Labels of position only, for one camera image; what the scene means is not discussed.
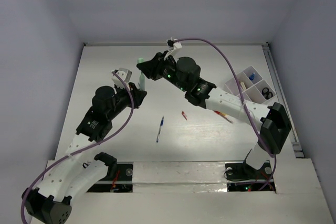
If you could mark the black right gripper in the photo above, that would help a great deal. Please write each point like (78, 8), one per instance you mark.
(152, 68)

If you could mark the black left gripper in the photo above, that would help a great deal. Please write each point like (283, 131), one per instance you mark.
(137, 94)

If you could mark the green highlighter pen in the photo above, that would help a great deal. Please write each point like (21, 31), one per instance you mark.
(142, 82)

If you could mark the black handled scissors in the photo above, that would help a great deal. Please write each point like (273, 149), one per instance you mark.
(267, 93)

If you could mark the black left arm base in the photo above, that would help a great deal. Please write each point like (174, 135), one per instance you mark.
(121, 173)

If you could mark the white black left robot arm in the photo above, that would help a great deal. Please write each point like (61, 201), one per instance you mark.
(51, 196)

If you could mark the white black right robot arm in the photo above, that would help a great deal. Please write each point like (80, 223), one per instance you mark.
(271, 122)

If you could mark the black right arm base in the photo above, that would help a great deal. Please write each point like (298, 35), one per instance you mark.
(244, 170)

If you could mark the blue gel pen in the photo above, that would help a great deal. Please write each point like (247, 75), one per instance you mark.
(160, 129)

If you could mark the red gel pen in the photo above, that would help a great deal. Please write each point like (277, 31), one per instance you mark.
(224, 116)

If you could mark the white divided organizer box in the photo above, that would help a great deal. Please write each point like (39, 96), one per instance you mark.
(254, 88)

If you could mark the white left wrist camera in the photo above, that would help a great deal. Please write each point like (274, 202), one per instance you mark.
(121, 76)

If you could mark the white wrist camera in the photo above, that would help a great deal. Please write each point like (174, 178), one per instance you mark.
(121, 76)
(174, 46)

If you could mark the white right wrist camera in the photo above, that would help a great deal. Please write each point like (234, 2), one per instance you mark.
(174, 46)

